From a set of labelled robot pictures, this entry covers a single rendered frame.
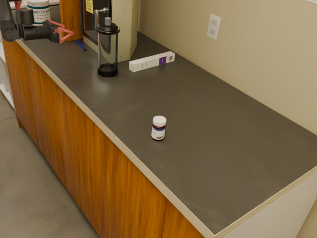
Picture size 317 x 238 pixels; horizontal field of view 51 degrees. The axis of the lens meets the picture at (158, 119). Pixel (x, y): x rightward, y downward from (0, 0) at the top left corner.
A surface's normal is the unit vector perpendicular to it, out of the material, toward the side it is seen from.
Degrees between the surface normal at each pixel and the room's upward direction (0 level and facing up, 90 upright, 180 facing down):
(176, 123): 0
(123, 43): 90
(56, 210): 0
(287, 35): 90
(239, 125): 0
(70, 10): 90
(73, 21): 90
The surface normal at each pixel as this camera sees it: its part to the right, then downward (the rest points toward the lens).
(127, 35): 0.61, 0.50
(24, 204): 0.09, -0.82
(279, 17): -0.79, 0.29
